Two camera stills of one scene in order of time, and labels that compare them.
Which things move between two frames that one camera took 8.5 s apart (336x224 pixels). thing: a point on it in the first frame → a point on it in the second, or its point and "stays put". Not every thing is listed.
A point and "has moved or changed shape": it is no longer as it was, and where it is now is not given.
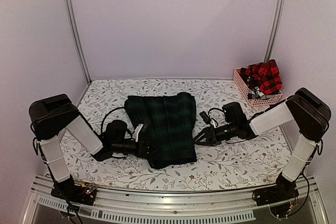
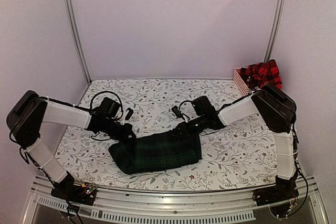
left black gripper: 142,151 → 127,129
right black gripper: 211,137 → 184,129
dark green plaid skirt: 169,125 has moved or changed shape
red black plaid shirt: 265,76 stays put
